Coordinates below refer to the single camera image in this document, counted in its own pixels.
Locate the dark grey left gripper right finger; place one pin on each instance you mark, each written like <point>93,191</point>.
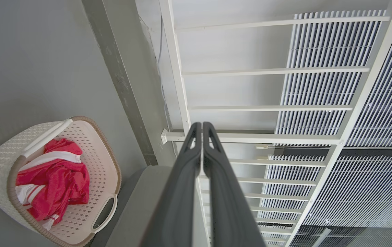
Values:
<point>228,199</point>

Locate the white louvred window grille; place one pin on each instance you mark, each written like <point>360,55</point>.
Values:
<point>381,109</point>

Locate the grey concrete raised step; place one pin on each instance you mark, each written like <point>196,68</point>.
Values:
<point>120,79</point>

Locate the white metal railing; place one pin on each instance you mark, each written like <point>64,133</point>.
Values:
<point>250,138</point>

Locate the red and white garment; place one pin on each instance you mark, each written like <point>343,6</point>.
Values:
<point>58,181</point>

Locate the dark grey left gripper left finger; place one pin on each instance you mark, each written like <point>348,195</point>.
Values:
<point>177,192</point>

